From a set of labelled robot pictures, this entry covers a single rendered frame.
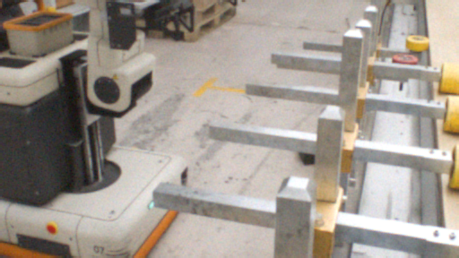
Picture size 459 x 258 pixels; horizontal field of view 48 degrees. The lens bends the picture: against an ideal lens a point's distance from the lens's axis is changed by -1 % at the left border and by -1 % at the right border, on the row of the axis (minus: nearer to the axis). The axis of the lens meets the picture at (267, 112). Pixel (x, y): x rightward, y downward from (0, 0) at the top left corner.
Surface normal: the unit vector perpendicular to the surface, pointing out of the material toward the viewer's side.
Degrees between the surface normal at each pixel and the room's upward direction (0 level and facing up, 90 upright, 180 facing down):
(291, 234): 90
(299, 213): 90
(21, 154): 90
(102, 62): 90
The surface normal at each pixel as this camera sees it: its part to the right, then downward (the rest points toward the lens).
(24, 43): -0.26, 0.42
